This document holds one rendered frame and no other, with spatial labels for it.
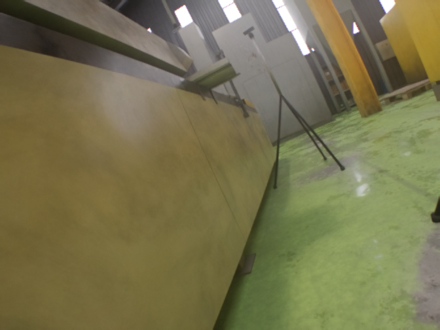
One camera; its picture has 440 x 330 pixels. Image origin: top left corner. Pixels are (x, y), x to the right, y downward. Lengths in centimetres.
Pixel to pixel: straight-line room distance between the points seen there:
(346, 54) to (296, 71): 242
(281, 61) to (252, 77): 90
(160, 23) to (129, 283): 1230
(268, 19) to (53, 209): 1090
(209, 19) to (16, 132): 1131
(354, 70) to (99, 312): 448
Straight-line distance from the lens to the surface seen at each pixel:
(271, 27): 1093
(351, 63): 455
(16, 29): 49
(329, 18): 472
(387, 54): 1106
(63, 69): 50
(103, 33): 68
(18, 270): 32
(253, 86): 670
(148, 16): 1300
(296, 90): 664
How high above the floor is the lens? 42
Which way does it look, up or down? 4 degrees down
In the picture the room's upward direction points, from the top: 25 degrees counter-clockwise
